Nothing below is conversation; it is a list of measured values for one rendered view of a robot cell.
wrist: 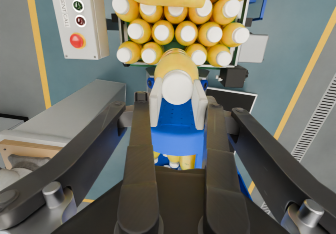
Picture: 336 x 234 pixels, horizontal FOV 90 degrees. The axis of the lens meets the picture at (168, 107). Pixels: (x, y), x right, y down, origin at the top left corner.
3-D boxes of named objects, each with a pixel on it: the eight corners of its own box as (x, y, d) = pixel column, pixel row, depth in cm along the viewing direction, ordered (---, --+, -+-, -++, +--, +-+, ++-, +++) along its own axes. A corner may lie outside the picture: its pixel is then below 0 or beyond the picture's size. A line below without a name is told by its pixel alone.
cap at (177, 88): (162, 70, 21) (161, 73, 20) (193, 71, 21) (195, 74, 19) (161, 99, 23) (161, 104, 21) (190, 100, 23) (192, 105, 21)
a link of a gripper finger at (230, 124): (209, 117, 13) (249, 120, 13) (202, 94, 18) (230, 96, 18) (207, 133, 14) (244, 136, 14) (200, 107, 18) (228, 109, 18)
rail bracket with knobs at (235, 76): (213, 79, 71) (218, 87, 61) (215, 62, 68) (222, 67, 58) (236, 80, 71) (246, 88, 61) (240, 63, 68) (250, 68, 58)
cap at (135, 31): (136, 41, 48) (135, 42, 47) (126, 31, 47) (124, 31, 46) (145, 31, 47) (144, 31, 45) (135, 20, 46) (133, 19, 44)
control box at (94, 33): (81, 54, 59) (63, 58, 49) (69, -16, 50) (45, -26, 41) (110, 55, 58) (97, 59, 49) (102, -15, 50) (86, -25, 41)
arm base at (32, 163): (22, 188, 83) (13, 199, 78) (8, 154, 74) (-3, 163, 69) (60, 191, 84) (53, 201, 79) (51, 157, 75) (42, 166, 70)
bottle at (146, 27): (146, 45, 66) (137, 50, 49) (133, 31, 64) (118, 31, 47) (159, 31, 64) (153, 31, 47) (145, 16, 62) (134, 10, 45)
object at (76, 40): (72, 47, 48) (70, 47, 47) (70, 33, 47) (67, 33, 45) (85, 47, 48) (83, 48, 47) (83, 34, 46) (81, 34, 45)
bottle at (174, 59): (160, 47, 37) (149, 57, 20) (191, 48, 37) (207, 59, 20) (159, 78, 40) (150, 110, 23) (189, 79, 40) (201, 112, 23)
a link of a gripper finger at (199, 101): (199, 99, 14) (208, 100, 14) (193, 78, 21) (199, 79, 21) (195, 130, 16) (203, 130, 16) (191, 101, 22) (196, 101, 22)
